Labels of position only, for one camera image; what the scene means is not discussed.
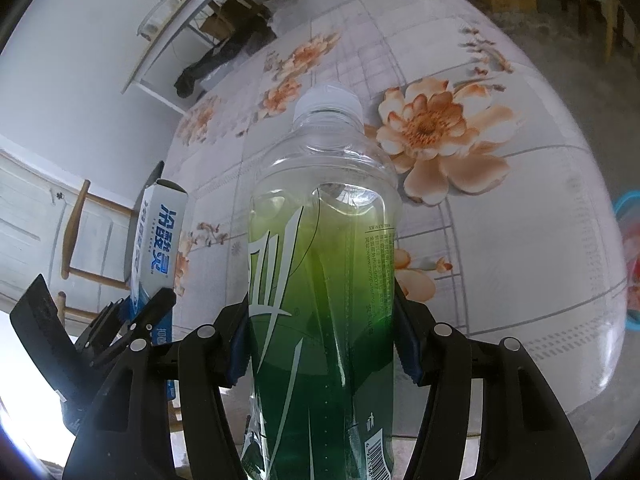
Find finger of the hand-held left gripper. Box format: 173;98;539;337
74;299;126;356
92;287;177;367

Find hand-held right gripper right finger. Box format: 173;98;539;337
392;280;592;480

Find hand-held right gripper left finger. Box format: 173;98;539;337
62;287;251;480

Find white blue toothpaste box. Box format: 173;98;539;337
125;178;188;401

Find green plastic bottle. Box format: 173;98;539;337
240;85;405;480

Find blue plastic basket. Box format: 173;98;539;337
612;190;640;333

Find wooden chair black seat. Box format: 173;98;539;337
56;160;166;321
587;0;640;63

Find white door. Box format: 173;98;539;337
0;147;143;316

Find black cloth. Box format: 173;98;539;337
174;25;276;98

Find white desk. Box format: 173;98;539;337
121;0;281;113

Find floral tablecloth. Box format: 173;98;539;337
165;0;628;441

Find glass bowl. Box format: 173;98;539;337
137;0;178;41

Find small brown cardboard box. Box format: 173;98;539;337
200;0;241;36

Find white pillow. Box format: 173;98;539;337
270;0;361;36

